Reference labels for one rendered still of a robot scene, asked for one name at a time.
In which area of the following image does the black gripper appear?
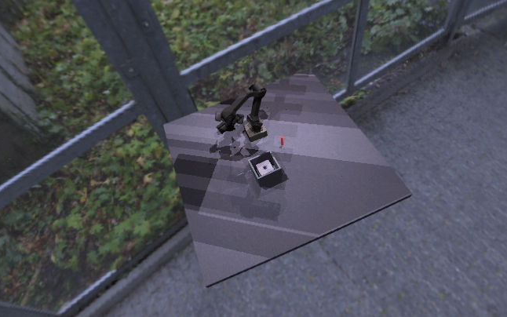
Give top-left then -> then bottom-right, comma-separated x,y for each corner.
215,111 -> 244,124

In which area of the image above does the white square plate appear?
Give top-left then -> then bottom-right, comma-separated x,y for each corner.
256,160 -> 274,176

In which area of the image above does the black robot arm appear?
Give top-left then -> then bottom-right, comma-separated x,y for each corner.
216,83 -> 267,134

